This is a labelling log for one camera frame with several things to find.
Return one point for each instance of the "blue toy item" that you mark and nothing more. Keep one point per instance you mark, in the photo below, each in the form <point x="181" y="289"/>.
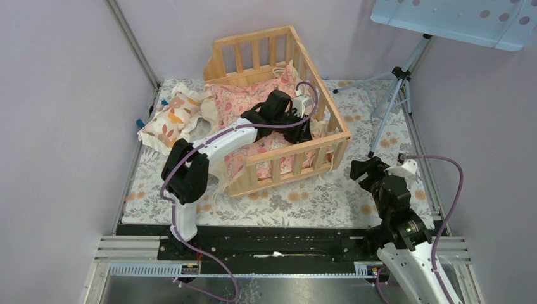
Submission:
<point x="159" y="121"/>

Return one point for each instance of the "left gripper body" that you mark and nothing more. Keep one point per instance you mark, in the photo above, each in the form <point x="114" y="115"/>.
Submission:
<point x="292" y="126"/>

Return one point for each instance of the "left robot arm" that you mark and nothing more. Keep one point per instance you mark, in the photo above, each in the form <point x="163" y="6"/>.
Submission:
<point x="186" y="171"/>

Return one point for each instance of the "grey diagonal pole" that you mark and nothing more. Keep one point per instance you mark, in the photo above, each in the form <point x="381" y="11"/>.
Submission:
<point x="132" y="41"/>

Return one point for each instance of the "light blue perforated panel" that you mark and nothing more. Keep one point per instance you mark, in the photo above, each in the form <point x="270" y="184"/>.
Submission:
<point x="502" y="24"/>

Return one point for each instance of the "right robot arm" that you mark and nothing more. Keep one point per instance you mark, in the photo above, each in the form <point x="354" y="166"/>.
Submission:
<point x="402" y="241"/>

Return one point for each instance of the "pink patterned bed cushion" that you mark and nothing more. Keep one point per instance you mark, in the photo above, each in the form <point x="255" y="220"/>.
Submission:
<point x="231" y="101"/>

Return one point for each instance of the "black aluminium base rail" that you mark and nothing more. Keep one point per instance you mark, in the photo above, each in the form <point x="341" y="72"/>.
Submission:
<point x="217" y="251"/>

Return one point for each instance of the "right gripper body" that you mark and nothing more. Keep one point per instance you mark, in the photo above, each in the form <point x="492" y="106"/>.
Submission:
<point x="377" y="168"/>

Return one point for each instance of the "wooden pet bed frame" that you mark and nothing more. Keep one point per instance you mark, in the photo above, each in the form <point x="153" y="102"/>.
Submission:
<point x="250" y="61"/>

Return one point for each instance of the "floral small pillow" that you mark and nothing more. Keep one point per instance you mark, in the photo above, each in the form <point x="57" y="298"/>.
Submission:
<point x="184" y="113"/>

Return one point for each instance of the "black tripod stand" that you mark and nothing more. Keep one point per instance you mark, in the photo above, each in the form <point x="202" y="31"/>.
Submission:
<point x="398" y="93"/>

